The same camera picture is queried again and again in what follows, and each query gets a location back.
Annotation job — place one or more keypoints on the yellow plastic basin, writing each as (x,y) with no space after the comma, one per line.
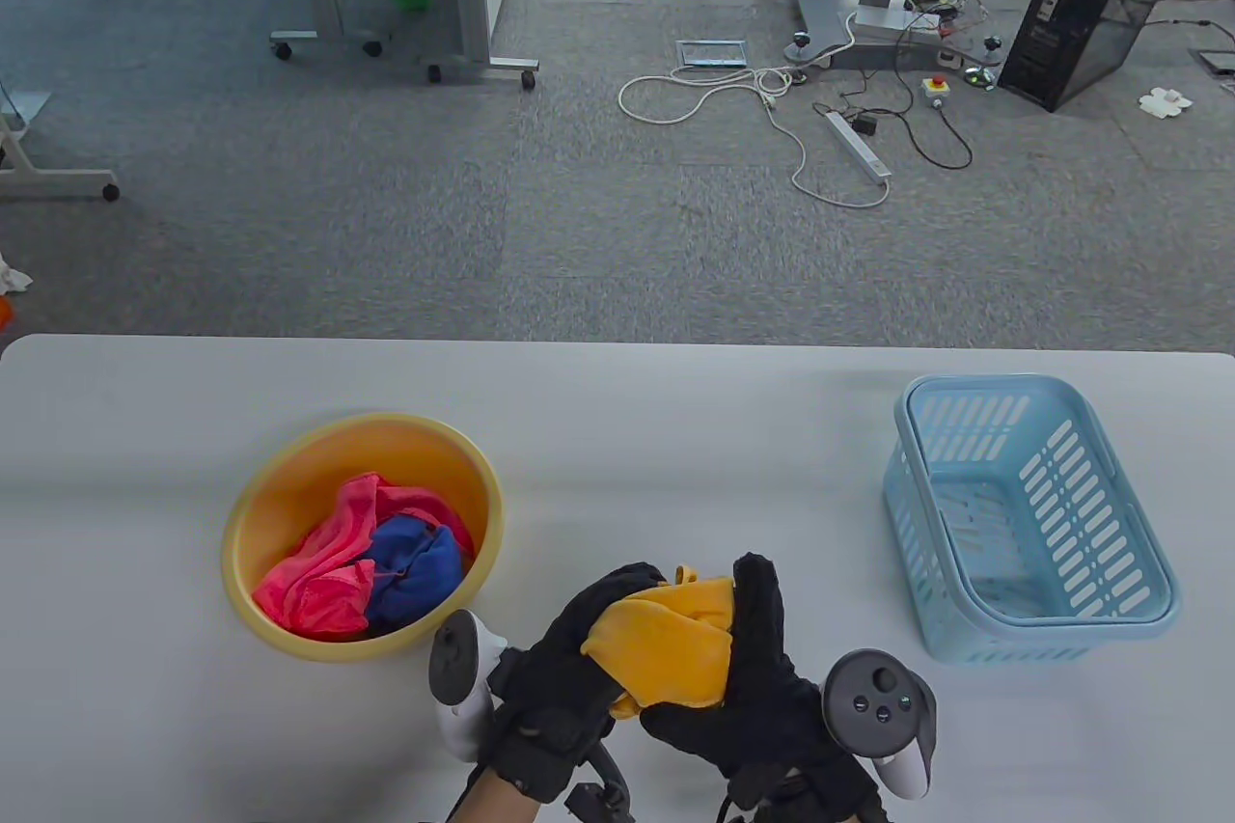
(318,476)

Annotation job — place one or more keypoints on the person's left hand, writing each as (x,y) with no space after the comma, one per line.
(540,698)

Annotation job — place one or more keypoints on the white crumpled paper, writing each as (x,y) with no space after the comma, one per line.
(1166,101)

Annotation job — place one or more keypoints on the blue square towel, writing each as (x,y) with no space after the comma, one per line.
(425,572)

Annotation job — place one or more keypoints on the black power adapter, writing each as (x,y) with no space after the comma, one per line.
(864,125)

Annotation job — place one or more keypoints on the person's right hand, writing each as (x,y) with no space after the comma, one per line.
(772,717)

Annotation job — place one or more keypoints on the red emergency stop button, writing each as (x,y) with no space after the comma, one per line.
(936,90)

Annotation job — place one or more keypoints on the silver floor outlet box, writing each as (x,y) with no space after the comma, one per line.
(712,54)

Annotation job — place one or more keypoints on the person's left forearm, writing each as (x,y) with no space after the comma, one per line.
(492,804)

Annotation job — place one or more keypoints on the white paper scrap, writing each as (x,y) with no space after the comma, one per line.
(14,280)

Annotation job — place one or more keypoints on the light blue plastic basket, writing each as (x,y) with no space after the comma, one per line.
(1003,553)

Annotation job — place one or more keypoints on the pink square towel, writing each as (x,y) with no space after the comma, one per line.
(318,591)

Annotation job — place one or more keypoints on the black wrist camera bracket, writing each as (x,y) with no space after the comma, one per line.
(598,804)
(743,796)

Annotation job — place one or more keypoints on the grey wheeled table foot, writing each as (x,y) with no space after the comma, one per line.
(58,181)

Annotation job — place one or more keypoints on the black computer tower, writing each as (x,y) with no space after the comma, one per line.
(1110,3)

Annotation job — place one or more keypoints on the yellow square towel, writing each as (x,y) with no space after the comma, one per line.
(666,649)

